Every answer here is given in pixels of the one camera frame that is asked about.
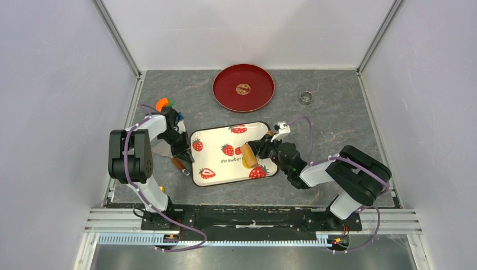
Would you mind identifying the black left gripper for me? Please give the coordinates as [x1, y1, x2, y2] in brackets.
[157, 130, 194, 164]

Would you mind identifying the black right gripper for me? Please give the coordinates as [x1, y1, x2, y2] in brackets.
[250, 136, 291, 177]

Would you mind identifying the wooden dough roller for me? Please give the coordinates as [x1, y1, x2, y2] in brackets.
[240, 130, 275, 168]

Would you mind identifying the yellow dough ball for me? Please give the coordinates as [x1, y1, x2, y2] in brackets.
[242, 157, 250, 168]

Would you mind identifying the white strawberry tray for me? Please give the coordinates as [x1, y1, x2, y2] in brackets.
[190, 121, 278, 187]

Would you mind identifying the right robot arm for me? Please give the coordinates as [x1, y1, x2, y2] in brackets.
[240, 136, 392, 230]

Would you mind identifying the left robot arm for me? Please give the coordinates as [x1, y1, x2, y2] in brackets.
[108, 106, 194, 230]

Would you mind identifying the blue toy block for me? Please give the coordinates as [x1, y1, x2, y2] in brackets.
[168, 99, 184, 123]

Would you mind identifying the orange curved toy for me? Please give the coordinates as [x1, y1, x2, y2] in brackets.
[155, 97, 174, 112]

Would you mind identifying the red round plate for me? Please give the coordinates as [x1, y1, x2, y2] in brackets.
[212, 64, 275, 113]

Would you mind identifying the metal scraper wooden handle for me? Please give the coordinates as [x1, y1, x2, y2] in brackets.
[152, 140, 191, 177]

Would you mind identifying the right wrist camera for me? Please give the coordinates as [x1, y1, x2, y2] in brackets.
[271, 121, 291, 142]

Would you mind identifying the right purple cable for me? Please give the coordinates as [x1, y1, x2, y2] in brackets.
[285, 115, 392, 254]

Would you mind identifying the purple cable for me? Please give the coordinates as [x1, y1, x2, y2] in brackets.
[123, 104, 208, 253]
[285, 115, 392, 254]

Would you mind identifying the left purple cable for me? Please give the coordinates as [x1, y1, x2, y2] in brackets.
[123, 104, 208, 253]

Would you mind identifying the small metal ring cutter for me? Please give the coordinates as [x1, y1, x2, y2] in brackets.
[299, 91, 313, 106]

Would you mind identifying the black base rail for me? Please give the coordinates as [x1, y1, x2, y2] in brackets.
[133, 204, 362, 242]

